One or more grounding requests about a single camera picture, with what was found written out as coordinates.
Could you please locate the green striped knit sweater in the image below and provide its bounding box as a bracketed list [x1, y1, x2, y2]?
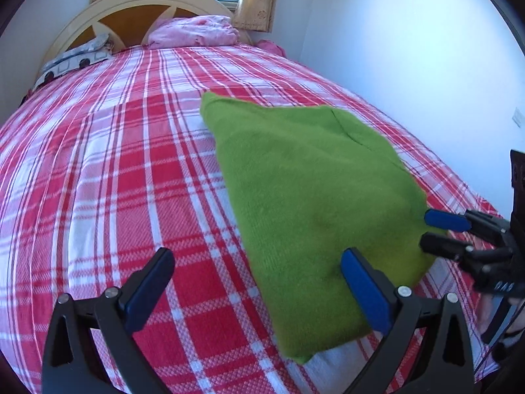
[199, 91, 437, 365]

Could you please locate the pink cloth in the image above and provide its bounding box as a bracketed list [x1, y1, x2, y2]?
[256, 40, 288, 56]

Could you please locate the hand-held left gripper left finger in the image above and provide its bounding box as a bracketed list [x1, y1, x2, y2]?
[41, 247, 176, 394]

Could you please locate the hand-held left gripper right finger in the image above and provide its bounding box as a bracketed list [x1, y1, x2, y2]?
[340, 247, 476, 394]

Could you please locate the cream wooden headboard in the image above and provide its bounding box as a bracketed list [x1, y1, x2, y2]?
[41, 0, 253, 66]

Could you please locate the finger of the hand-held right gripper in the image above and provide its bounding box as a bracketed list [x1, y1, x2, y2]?
[424, 208, 510, 239]
[419, 232, 513, 275]

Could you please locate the pink floral blanket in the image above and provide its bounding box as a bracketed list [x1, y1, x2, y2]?
[148, 15, 239, 49]

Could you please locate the red plaid bed sheet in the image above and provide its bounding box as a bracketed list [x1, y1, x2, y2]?
[0, 43, 505, 394]

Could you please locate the grey patterned pillow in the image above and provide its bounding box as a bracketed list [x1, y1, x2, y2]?
[33, 33, 113, 91]

